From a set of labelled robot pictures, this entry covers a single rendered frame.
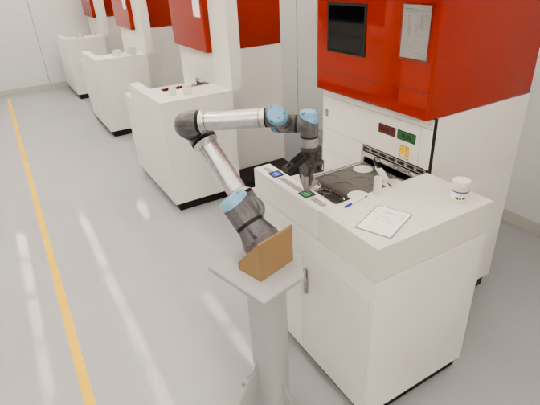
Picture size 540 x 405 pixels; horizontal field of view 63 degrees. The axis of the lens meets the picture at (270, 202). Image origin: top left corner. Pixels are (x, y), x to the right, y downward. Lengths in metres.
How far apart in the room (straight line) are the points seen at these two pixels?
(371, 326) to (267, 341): 0.43
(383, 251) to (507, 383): 1.21
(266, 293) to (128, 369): 1.20
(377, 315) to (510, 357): 1.11
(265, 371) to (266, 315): 0.32
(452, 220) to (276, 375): 0.99
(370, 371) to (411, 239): 0.61
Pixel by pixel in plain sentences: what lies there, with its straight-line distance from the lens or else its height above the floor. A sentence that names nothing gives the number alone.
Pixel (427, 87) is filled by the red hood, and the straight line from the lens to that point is 2.05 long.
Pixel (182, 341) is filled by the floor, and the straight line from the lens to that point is 2.68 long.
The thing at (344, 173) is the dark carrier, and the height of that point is 0.90.
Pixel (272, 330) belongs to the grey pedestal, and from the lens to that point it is 1.87.
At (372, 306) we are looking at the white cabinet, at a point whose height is 0.71.
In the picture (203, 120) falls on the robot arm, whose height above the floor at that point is 1.33.
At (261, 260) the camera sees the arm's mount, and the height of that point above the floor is 0.91.
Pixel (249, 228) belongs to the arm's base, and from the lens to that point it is 1.65.
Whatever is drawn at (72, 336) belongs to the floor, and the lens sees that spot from 2.93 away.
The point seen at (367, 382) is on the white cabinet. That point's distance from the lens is 2.04.
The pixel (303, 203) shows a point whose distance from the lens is 1.90.
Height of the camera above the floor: 1.85
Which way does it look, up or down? 28 degrees down
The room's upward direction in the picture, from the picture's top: 3 degrees counter-clockwise
